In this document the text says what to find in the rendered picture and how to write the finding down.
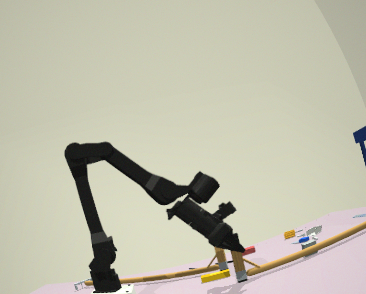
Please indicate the red rectangular block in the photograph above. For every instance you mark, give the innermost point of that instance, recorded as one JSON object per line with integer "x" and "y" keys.
{"x": 249, "y": 250}

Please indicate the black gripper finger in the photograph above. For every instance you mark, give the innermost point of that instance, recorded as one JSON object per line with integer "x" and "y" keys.
{"x": 230, "y": 243}

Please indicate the scraper with blue handle and grey blade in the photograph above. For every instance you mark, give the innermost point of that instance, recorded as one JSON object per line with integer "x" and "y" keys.
{"x": 301, "y": 240}

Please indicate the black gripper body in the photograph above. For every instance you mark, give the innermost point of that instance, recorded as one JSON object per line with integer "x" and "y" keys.
{"x": 212, "y": 231}

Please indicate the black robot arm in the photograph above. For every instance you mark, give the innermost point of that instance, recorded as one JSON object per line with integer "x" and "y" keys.
{"x": 163, "y": 191}

